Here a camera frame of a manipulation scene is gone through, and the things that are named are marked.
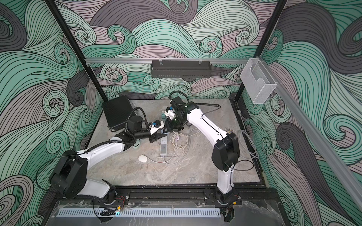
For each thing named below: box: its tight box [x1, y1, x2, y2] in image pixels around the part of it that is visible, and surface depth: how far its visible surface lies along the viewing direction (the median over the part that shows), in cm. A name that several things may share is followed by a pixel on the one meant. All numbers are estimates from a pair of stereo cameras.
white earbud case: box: [138, 154, 148, 163], surface depth 88 cm
